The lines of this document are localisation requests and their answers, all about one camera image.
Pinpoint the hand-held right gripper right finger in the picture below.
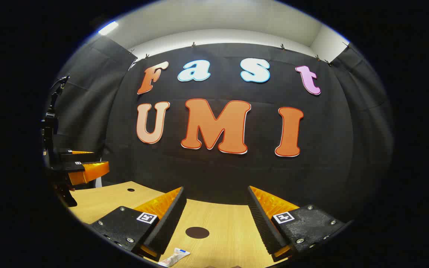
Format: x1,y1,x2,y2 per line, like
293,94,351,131
247,185,353,262

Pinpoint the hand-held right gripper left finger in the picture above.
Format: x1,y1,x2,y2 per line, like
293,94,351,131
90,186,187,262

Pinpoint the white toothpaste tube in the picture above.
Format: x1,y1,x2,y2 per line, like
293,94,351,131
158,248,191,268

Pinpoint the wooden desktop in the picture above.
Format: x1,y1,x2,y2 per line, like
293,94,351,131
67,181,301,268

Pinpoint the black backdrop cloth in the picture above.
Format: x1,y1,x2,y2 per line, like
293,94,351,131
43,35,394,224

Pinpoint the ceiling light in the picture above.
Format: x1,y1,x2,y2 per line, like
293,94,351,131
98,21,119,36

